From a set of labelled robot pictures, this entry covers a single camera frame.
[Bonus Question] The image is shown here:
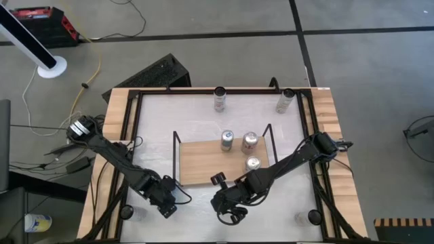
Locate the Celsius tropical vibe can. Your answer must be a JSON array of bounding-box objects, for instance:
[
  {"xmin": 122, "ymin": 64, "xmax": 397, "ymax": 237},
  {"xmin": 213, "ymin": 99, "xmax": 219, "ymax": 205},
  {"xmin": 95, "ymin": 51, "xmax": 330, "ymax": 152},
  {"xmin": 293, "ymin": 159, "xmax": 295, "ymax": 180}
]
[{"xmin": 275, "ymin": 87, "xmax": 295, "ymax": 115}]

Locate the white yellow canister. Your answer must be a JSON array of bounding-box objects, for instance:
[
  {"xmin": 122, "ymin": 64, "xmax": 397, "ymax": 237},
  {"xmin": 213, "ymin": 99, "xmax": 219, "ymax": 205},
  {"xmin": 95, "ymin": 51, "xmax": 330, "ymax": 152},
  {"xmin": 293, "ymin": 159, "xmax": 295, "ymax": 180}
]
[{"xmin": 24, "ymin": 213, "xmax": 54, "ymax": 234}]

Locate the yellow cable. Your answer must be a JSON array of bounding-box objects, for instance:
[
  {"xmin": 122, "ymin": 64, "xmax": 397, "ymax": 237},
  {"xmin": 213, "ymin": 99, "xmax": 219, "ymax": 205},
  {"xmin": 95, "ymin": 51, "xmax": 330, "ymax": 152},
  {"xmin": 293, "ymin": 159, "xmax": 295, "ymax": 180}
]
[{"xmin": 60, "ymin": 0, "xmax": 102, "ymax": 119}]

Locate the black power adapter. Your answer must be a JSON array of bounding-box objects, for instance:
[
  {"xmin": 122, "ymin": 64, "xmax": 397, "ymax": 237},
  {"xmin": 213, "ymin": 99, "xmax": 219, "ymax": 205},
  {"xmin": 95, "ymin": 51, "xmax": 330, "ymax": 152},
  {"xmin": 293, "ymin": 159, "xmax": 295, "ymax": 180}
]
[{"xmin": 64, "ymin": 156, "xmax": 92, "ymax": 174}]

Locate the thin black floor cable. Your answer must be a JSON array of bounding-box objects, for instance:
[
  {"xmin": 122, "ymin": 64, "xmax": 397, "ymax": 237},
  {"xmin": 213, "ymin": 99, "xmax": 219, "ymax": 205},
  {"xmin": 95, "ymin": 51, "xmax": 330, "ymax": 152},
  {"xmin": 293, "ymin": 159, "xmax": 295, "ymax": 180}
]
[{"xmin": 88, "ymin": 0, "xmax": 148, "ymax": 42}]

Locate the white cable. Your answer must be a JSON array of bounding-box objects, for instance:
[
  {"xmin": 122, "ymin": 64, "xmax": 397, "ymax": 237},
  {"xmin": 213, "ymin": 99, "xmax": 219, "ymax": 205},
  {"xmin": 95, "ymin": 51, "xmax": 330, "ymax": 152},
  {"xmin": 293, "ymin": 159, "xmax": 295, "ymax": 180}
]
[{"xmin": 22, "ymin": 66, "xmax": 82, "ymax": 137}]

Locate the grey flat panel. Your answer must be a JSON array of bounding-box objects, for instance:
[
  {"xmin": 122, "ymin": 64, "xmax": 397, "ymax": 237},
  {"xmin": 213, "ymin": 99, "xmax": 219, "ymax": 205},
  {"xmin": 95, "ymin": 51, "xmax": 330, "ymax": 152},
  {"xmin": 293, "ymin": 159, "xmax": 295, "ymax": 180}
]
[{"xmin": 0, "ymin": 99, "xmax": 12, "ymax": 193}]

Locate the Celsius peach vibe can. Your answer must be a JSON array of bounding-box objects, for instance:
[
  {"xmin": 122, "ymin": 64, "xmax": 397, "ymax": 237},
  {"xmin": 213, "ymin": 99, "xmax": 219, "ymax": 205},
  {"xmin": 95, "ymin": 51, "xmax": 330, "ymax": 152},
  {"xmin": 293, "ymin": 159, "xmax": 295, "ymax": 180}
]
[{"xmin": 213, "ymin": 86, "xmax": 227, "ymax": 113}]

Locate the white table cover sheet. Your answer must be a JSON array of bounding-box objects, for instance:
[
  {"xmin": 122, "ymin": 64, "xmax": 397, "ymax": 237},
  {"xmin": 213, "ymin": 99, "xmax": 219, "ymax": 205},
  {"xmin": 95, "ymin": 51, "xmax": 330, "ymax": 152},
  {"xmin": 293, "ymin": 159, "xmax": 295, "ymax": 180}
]
[{"xmin": 119, "ymin": 93, "xmax": 325, "ymax": 243}]

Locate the silver red Diet Coke can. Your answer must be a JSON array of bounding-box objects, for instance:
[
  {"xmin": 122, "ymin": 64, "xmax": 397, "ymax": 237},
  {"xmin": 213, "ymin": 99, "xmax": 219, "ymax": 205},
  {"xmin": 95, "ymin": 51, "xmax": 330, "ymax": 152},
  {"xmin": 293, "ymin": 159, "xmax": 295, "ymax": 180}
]
[
  {"xmin": 244, "ymin": 155, "xmax": 262, "ymax": 172},
  {"xmin": 241, "ymin": 131, "xmax": 259, "ymax": 155}
]

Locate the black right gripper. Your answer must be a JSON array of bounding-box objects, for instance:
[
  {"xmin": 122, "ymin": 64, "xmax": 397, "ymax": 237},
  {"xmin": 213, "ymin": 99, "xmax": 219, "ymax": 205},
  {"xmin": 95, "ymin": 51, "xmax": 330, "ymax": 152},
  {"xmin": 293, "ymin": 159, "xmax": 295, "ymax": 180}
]
[{"xmin": 210, "ymin": 171, "xmax": 250, "ymax": 220}]

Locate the wooden shelf black metal frame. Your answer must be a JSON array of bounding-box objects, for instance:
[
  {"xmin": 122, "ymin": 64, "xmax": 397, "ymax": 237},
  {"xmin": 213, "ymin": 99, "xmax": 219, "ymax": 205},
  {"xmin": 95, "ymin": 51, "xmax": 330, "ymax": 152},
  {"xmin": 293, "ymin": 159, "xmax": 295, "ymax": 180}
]
[{"xmin": 172, "ymin": 123, "xmax": 279, "ymax": 187}]

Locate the black metal table frame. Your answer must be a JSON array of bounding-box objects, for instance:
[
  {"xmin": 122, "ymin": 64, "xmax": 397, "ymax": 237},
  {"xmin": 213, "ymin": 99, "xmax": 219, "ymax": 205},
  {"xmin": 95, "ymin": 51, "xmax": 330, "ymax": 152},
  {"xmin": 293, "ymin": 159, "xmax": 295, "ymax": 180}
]
[{"xmin": 81, "ymin": 86, "xmax": 367, "ymax": 244}]

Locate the white black pole stand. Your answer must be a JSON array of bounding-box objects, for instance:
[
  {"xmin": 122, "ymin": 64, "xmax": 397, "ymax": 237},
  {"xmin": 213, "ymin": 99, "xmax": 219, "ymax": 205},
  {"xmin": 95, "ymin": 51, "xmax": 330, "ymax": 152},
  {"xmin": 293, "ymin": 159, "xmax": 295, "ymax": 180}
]
[{"xmin": 0, "ymin": 3, "xmax": 68, "ymax": 79}]

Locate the black yellow striped box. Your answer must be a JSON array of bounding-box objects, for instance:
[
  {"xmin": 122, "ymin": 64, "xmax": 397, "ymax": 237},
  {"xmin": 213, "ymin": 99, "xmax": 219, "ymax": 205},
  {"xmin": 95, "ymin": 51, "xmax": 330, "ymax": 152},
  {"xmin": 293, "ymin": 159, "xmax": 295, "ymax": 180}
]
[{"xmin": 373, "ymin": 218, "xmax": 434, "ymax": 244}]

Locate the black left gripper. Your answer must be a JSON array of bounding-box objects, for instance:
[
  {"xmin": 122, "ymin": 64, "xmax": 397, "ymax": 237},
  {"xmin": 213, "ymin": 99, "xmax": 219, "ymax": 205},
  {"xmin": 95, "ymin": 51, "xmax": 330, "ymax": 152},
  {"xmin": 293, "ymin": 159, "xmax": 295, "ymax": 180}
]
[{"xmin": 138, "ymin": 171, "xmax": 178, "ymax": 220}]

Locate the blue silver Red Bull can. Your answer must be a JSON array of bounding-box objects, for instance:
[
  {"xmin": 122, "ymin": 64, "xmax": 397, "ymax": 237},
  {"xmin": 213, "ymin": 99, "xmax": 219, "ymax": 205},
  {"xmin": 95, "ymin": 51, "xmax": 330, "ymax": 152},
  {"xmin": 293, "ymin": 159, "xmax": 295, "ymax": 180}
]
[{"xmin": 220, "ymin": 129, "xmax": 235, "ymax": 153}]

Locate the red black tool case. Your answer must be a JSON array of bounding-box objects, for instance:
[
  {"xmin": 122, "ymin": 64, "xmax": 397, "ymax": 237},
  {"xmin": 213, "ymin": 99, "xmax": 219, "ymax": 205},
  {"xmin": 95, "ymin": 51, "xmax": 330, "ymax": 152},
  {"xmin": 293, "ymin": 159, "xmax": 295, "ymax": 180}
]
[{"xmin": 9, "ymin": 5, "xmax": 81, "ymax": 49}]

